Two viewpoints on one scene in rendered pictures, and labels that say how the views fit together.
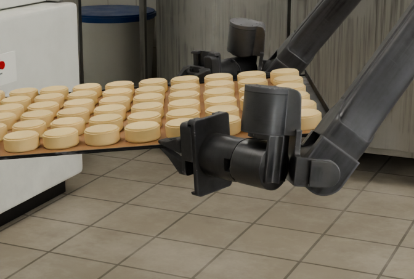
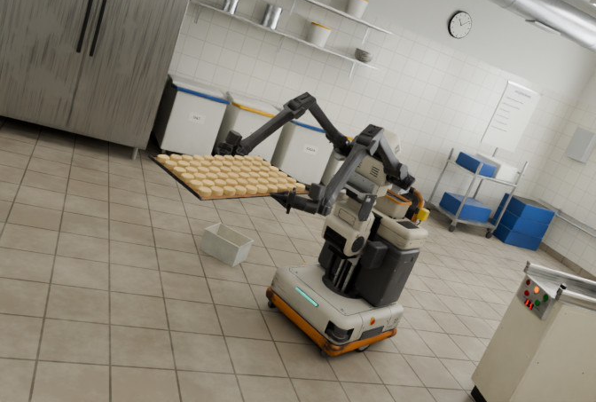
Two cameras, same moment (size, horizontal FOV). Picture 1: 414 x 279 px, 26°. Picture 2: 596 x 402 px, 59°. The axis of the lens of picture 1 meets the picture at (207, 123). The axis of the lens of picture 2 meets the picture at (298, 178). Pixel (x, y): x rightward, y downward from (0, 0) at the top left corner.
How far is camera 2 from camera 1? 1.63 m
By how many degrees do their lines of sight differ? 48
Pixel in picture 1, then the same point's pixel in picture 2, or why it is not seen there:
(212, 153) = (298, 201)
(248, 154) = (312, 204)
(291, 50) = (248, 145)
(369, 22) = (128, 77)
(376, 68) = (340, 181)
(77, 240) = not seen: outside the picture
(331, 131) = (330, 198)
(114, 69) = not seen: outside the picture
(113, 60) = not seen: outside the picture
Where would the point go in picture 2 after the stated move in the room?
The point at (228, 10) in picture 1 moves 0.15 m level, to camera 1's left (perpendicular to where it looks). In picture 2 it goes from (43, 51) to (23, 46)
